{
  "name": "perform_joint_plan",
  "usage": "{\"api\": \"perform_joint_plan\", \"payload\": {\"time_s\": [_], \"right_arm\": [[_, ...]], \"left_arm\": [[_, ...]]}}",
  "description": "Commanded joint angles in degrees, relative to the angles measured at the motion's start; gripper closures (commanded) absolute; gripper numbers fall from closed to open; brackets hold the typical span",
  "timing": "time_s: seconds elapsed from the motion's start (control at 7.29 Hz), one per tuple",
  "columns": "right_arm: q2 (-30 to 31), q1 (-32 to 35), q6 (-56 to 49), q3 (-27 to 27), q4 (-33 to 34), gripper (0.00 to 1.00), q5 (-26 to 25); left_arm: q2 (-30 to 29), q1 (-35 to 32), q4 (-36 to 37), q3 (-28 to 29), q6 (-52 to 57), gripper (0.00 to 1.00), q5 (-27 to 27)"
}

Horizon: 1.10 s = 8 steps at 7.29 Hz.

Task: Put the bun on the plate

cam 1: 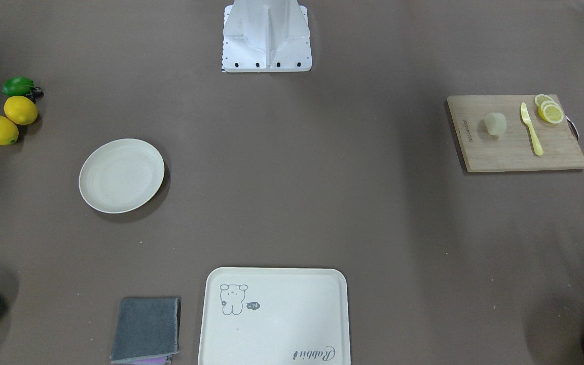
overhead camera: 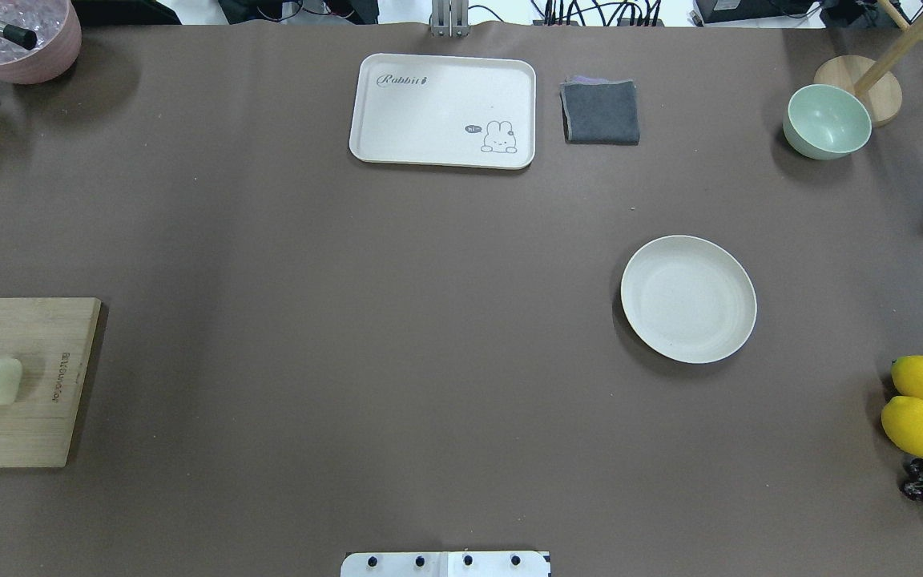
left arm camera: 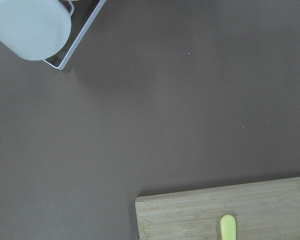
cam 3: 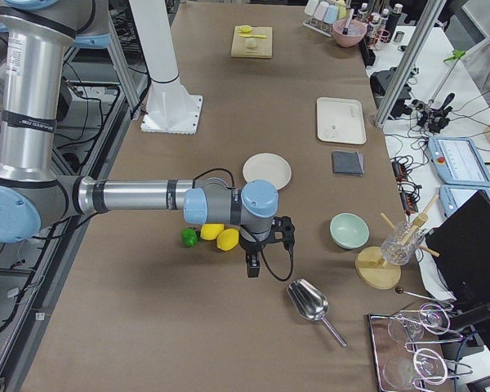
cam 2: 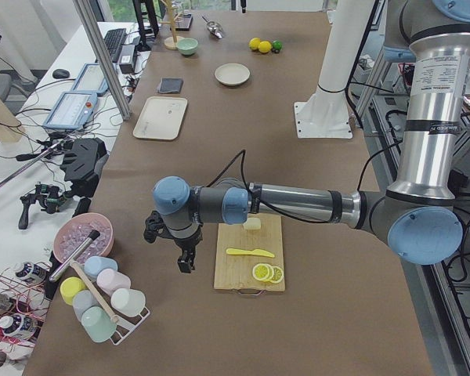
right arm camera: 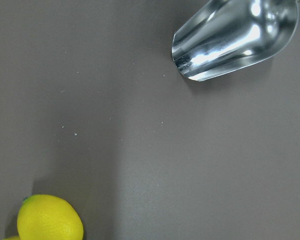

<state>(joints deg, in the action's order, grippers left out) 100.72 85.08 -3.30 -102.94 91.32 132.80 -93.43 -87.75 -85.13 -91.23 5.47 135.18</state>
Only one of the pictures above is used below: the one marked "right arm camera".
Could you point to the yellow lemon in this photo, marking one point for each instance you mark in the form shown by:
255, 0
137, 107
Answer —
15, 237
47, 217

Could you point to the metal scoop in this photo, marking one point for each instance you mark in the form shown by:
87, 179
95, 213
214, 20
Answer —
228, 35

